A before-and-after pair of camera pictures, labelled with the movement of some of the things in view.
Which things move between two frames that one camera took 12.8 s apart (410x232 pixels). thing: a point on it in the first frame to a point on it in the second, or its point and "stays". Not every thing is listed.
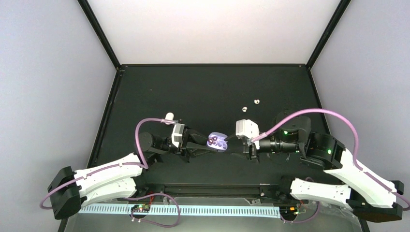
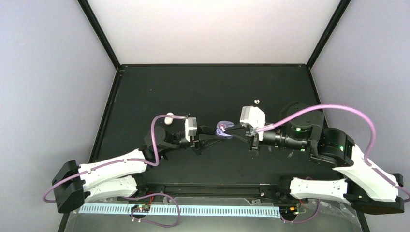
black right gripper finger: x=245 y=156 to x=240 y=137
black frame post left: x=100 y=34 stays
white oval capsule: x=169 y=116 stays
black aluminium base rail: x=275 y=191 stays
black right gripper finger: x=235 y=138 to x=235 y=127
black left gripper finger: x=199 y=139 to x=208 y=130
